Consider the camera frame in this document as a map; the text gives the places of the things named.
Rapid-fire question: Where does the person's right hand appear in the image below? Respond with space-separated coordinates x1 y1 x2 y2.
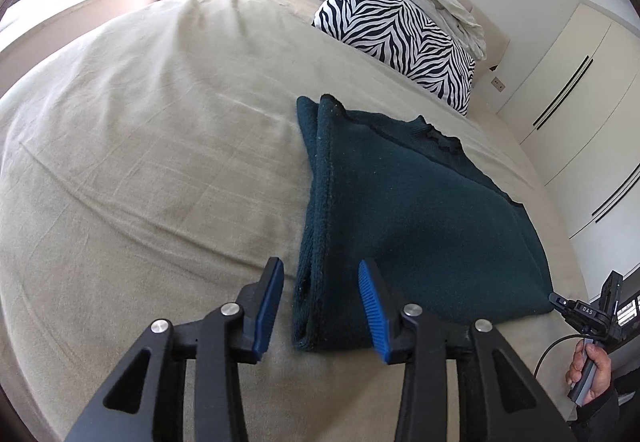
565 341 615 404

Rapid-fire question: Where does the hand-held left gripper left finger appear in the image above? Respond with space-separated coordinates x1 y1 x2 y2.
65 257 285 442

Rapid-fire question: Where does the zebra print pillow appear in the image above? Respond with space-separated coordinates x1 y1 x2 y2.
311 0 476 117

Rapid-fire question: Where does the dark teal knit sweater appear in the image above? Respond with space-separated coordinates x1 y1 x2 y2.
291 94 555 353

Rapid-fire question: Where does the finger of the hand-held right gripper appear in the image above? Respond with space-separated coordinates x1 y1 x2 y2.
548 291 608 337

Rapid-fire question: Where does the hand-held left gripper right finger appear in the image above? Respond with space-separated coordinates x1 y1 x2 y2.
358 259 576 442

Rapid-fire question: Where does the bed with beige sheet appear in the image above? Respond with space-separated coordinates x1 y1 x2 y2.
0 0 601 442

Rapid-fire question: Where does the black cable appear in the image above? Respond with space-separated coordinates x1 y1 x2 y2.
532 333 581 379

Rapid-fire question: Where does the person's right forearm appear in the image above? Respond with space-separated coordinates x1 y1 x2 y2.
570 374 640 442

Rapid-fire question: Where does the white wardrobe with black handles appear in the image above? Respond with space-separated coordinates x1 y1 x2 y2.
495 2 640 303

